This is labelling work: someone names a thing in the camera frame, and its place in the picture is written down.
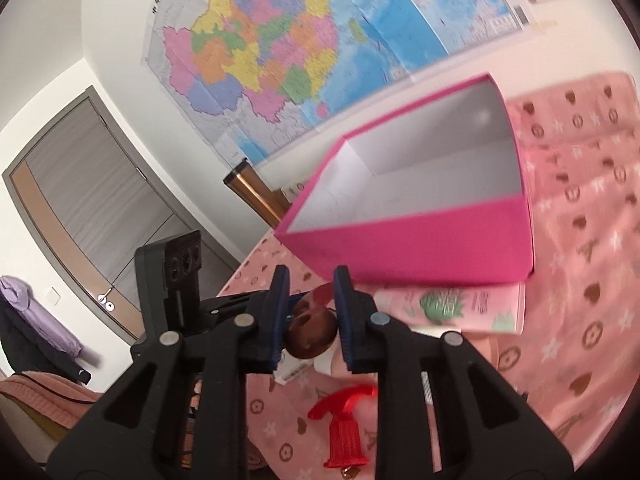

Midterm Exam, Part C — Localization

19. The purple cloth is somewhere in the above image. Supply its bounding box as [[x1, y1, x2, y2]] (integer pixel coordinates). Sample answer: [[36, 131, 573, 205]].
[[0, 275, 83, 358]]

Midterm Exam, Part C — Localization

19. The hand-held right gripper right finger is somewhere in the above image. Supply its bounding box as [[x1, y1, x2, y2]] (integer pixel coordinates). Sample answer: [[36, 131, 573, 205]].
[[333, 265, 576, 480]]

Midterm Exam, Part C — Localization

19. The pink cardboard box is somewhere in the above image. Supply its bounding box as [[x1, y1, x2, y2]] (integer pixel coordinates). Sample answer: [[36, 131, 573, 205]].
[[273, 73, 536, 286]]

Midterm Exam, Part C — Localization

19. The pink printed blanket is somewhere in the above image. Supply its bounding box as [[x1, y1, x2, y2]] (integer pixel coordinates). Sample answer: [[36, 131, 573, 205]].
[[217, 72, 640, 480]]

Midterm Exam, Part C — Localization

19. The brown capped small bottle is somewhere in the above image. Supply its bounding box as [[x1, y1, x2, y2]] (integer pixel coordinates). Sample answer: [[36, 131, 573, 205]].
[[284, 282, 340, 361]]

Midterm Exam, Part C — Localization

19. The pink tube with green print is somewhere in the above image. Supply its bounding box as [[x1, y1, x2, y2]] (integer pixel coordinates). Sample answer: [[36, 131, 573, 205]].
[[372, 282, 526, 335]]

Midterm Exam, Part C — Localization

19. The colourful wall map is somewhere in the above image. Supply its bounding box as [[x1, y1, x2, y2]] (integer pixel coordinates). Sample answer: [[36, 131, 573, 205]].
[[141, 0, 531, 168]]

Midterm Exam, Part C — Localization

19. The grey wooden door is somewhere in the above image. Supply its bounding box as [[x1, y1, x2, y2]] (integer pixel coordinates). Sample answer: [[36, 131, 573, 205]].
[[2, 85, 241, 341]]

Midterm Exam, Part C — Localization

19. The pink quilted cloth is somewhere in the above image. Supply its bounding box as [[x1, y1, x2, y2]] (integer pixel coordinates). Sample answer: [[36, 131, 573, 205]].
[[0, 371, 101, 431]]

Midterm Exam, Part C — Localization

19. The red spray trigger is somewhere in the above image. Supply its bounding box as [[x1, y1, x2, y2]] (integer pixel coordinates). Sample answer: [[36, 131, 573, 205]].
[[307, 382, 381, 471]]

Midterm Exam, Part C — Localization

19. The dark hanging clothing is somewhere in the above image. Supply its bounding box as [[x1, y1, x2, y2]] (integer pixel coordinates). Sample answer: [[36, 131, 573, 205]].
[[0, 300, 93, 386]]

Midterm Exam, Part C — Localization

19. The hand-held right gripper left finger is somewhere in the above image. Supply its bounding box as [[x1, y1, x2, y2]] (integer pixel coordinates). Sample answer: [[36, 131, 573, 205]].
[[46, 265, 292, 480]]

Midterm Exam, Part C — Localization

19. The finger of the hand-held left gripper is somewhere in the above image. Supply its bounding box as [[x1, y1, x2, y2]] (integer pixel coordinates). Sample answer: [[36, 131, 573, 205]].
[[200, 294, 266, 333]]

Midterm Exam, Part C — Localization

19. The bronze metal thermos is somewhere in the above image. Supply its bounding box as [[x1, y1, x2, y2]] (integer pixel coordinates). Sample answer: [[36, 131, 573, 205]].
[[223, 158, 292, 228]]

